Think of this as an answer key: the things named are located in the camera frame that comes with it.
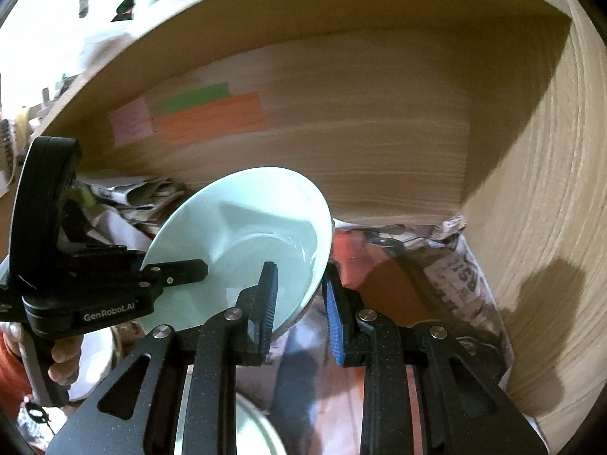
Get wooden shelf board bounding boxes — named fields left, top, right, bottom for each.
left=33, top=0, right=572, bottom=139

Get mint green plate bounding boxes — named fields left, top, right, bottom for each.
left=174, top=366, right=287, bottom=455

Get small mint green bowl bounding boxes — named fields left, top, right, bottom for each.
left=140, top=166, right=333, bottom=338

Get white bowl black spots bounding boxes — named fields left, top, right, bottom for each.
left=68, top=328, right=120, bottom=403

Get printed newspaper table cover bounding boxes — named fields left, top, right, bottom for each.
left=236, top=215, right=519, bottom=455

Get person's left hand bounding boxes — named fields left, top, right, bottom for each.
left=1, top=322, right=83, bottom=386

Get orange sticky note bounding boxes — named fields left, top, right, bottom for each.
left=156, top=93, right=266, bottom=145

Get stack of newspapers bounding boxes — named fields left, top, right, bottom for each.
left=75, top=171, right=186, bottom=237

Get pink sticky note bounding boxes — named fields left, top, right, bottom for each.
left=108, top=97, right=154, bottom=147

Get green sticky note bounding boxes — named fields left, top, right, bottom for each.
left=162, top=82, right=230, bottom=115

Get orange sleeve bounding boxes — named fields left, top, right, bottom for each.
left=0, top=335, right=32, bottom=421

